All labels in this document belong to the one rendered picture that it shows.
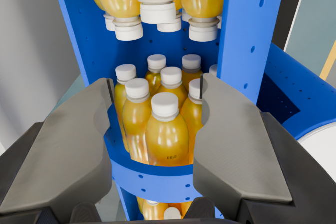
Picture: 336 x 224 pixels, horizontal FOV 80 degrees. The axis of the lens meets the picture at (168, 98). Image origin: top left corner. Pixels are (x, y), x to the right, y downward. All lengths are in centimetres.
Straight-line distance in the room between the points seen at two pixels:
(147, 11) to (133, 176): 22
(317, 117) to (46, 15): 73
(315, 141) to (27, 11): 75
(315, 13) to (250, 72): 151
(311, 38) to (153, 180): 162
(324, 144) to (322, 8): 121
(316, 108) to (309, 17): 112
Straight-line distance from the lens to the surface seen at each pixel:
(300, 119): 65
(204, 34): 28
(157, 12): 22
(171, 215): 54
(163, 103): 28
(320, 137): 64
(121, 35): 29
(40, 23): 60
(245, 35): 21
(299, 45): 176
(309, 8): 170
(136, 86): 33
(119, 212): 145
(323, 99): 70
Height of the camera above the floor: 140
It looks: 57 degrees down
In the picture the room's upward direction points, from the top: 179 degrees clockwise
